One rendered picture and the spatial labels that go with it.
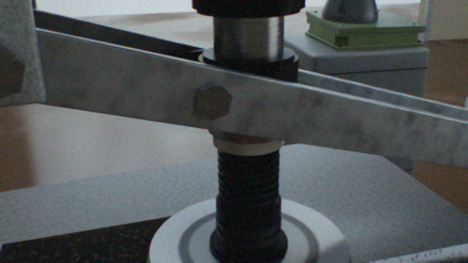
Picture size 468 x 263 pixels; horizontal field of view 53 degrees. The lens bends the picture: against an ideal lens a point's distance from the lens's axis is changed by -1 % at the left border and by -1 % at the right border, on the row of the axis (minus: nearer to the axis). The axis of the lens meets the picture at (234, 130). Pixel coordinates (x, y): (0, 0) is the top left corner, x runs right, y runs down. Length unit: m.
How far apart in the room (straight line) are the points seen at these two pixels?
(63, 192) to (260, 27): 0.43
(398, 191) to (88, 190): 0.44
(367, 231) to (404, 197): 0.11
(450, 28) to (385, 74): 5.13
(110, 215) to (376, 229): 0.34
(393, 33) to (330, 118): 1.21
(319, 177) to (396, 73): 0.92
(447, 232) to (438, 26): 6.01
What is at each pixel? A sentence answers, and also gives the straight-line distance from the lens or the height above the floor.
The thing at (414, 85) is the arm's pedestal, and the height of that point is 0.73.
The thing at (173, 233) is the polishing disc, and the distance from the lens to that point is 0.55.
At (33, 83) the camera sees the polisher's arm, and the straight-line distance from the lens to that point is 0.32.
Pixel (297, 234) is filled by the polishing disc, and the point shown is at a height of 0.87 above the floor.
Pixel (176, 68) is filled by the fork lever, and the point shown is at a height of 1.09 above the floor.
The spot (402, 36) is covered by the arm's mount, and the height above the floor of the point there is 0.89.
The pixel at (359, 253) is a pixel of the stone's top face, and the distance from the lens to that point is 0.57.
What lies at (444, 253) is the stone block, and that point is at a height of 0.84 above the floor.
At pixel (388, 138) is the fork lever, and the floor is 1.00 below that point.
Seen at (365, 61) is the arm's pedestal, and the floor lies 0.83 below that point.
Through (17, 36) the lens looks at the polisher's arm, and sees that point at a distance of 0.32.
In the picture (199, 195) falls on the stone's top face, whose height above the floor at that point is 0.84.
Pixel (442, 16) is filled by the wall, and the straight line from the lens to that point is 6.59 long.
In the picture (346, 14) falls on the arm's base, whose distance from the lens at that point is 1.61.
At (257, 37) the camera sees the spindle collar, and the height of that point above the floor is 1.10.
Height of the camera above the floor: 1.17
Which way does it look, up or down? 22 degrees down
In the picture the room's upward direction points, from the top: 1 degrees counter-clockwise
